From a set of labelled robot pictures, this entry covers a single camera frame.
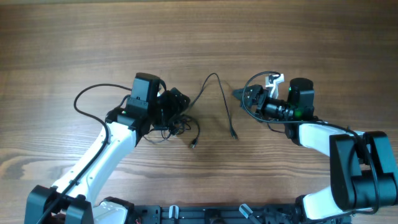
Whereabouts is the black USB cable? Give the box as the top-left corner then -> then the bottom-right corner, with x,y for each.
186,72 -> 239,140
141,113 -> 201,149

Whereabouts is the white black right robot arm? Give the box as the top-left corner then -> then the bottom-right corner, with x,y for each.
233,74 -> 397,223

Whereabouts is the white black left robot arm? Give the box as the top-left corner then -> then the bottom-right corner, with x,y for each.
24,73 -> 190,223

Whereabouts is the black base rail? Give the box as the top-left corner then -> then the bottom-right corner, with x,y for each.
102,197 -> 312,224

